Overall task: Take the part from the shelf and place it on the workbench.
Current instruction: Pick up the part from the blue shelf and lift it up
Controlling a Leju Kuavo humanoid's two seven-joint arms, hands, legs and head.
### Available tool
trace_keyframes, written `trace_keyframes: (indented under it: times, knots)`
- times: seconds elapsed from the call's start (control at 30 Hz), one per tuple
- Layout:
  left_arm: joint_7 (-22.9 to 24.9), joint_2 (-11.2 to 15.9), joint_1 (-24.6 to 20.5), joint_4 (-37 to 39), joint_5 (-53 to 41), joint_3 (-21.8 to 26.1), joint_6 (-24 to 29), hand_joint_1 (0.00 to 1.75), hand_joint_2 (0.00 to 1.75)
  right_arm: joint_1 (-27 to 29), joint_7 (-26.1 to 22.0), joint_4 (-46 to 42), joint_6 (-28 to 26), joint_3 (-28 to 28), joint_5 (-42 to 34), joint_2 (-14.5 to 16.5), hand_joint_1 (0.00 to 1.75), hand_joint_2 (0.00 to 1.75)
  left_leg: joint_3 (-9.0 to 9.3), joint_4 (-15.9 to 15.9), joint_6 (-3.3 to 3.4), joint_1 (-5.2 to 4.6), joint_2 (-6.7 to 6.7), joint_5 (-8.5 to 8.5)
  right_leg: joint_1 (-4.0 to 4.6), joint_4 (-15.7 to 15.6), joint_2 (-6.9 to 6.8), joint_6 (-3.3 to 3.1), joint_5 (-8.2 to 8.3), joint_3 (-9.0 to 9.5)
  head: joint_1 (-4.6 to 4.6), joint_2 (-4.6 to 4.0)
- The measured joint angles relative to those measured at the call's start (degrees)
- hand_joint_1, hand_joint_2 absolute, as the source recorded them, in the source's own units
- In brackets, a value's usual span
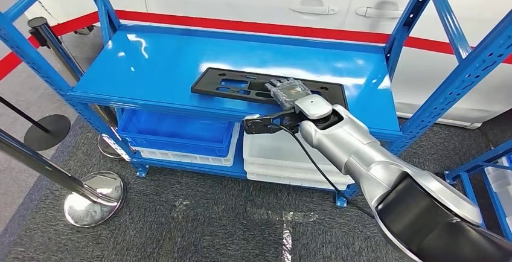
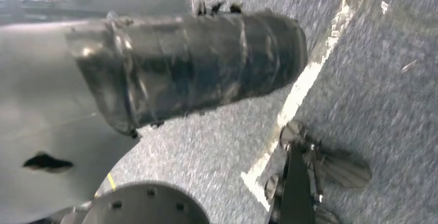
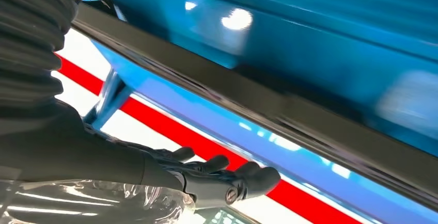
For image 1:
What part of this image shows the white plastic tray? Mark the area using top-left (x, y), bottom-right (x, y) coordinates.
top-left (246, 171), bottom-right (349, 192)
top-left (243, 126), bottom-right (353, 179)
top-left (244, 160), bottom-right (355, 185)

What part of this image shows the thin black disc-base stanchion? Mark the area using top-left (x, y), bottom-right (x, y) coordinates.
top-left (0, 95), bottom-right (72, 152)

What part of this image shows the black-headed belt stanchion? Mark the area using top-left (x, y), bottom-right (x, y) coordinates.
top-left (27, 17), bottom-right (127, 161)

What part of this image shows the chrome belt stanchion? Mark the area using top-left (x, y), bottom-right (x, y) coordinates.
top-left (0, 128), bottom-right (126, 228)

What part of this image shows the blue metal shelf rack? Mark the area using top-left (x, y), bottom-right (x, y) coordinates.
top-left (0, 0), bottom-right (512, 209)
top-left (445, 138), bottom-right (512, 241)

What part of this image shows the silver floor tape strip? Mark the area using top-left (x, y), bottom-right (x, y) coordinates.
top-left (255, 210), bottom-right (321, 262)

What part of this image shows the black plastic panel part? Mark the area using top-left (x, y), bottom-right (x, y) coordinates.
top-left (190, 66), bottom-right (349, 111)

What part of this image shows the black camera cable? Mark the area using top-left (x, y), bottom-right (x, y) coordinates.
top-left (276, 123), bottom-right (376, 220)

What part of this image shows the pale wrist camera, black bracket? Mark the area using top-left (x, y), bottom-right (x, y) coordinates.
top-left (241, 108), bottom-right (301, 136)

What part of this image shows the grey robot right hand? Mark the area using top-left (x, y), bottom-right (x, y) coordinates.
top-left (264, 77), bottom-right (313, 109)

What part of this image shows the white plastic crate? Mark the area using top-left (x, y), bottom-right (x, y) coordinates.
top-left (484, 154), bottom-right (512, 221)

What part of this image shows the blue plastic bin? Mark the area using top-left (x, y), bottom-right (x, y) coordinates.
top-left (117, 108), bottom-right (235, 159)

